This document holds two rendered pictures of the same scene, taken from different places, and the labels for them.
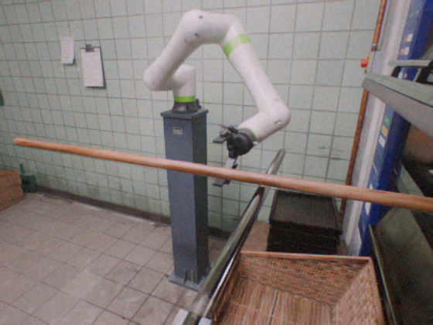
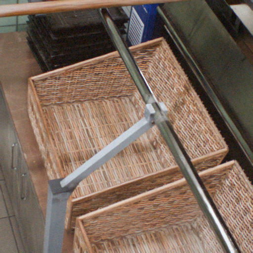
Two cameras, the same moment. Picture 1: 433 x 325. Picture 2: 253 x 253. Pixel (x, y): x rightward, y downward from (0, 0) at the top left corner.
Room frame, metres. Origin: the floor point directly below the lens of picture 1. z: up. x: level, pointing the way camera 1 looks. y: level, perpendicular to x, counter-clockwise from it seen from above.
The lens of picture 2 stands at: (-0.47, 0.92, 2.16)
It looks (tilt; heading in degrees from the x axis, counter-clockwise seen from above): 43 degrees down; 311
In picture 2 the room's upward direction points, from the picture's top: 11 degrees clockwise
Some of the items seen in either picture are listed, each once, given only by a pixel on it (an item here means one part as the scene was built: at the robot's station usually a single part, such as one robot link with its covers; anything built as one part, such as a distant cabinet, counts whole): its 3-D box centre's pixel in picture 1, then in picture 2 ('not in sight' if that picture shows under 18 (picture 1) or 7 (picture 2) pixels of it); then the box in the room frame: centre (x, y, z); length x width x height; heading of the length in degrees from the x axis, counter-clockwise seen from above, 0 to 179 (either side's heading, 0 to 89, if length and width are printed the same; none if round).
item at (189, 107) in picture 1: (189, 104); not in sight; (1.55, 0.16, 1.23); 0.26 x 0.15 x 0.06; 157
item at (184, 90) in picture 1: (182, 83); not in sight; (1.49, 0.19, 1.36); 0.16 x 0.13 x 0.19; 130
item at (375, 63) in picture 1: (375, 63); not in sight; (1.31, -0.75, 1.46); 0.10 x 0.07 x 0.10; 158
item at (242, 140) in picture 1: (235, 147); not in sight; (0.87, -0.07, 1.19); 0.09 x 0.07 x 0.08; 158
